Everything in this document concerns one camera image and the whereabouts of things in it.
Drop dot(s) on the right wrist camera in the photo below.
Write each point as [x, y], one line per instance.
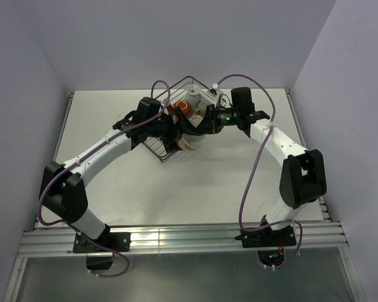
[214, 93]

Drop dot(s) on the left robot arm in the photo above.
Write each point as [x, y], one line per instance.
[63, 189]

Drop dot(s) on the small grey espresso cup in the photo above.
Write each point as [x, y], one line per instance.
[202, 107]

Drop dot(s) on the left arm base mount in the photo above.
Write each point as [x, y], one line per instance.
[97, 245]

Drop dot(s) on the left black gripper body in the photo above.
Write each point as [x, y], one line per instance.
[159, 129]

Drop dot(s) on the light blue ceramic mug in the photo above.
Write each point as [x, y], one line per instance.
[193, 95]

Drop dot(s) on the orange black patterned cup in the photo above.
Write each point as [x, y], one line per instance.
[184, 106]

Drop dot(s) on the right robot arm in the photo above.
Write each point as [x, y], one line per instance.
[302, 179]

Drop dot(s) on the aluminium extrusion rail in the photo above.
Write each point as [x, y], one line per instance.
[59, 242]

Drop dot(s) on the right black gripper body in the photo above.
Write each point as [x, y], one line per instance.
[228, 117]

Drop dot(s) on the dark wire dish rack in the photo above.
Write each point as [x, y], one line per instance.
[178, 91]

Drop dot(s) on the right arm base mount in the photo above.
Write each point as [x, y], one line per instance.
[276, 240]

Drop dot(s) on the small brown speckled cup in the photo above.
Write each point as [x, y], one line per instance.
[196, 120]

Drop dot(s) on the white ceramic bowl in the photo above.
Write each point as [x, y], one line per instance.
[190, 142]

